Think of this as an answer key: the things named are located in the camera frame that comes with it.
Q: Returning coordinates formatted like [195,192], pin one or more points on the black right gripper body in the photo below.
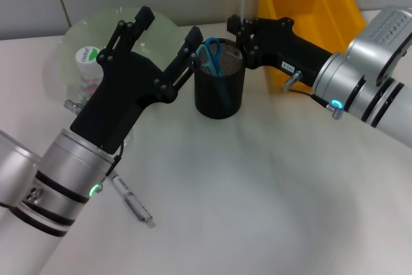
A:
[289,53]

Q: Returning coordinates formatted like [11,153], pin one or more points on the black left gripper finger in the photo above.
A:
[145,15]
[194,36]

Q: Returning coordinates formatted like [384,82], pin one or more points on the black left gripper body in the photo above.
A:
[122,94]

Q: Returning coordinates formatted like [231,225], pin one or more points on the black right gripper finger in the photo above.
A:
[264,24]
[233,24]

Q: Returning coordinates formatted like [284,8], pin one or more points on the blue plastic scissors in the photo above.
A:
[214,62]

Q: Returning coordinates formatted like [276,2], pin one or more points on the grey white pen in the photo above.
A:
[135,204]

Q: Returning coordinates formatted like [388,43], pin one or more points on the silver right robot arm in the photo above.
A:
[341,78]

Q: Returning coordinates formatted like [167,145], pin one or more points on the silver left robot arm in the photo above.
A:
[74,159]

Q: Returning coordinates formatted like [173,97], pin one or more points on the translucent green fruit bowl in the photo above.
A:
[80,30]

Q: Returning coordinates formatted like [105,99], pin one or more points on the silver connector stub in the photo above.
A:
[72,106]

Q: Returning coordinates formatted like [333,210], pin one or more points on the black mesh cup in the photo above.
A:
[209,104]

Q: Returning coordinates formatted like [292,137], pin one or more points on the right wrist camera housing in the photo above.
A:
[383,36]

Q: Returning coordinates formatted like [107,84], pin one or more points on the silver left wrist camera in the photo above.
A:
[16,165]

